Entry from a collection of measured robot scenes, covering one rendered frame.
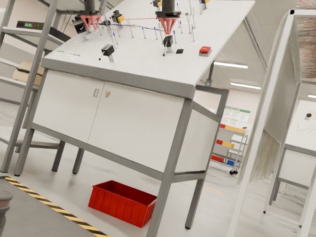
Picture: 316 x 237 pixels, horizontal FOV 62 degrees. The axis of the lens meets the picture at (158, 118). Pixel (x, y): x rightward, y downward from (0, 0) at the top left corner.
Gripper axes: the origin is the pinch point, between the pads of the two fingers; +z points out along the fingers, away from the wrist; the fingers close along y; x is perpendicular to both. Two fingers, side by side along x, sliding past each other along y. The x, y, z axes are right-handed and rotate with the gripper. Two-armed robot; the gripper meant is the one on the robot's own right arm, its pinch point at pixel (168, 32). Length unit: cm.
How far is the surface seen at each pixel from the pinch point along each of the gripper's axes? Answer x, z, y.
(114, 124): 6, 52, 32
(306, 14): -62, -6, -48
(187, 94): -3.8, 29.0, -9.3
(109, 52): -8.9, 14.3, 46.9
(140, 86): -2.7, 29.1, 18.9
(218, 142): -429, 292, 125
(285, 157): -245, 182, -36
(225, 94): -63, 46, -8
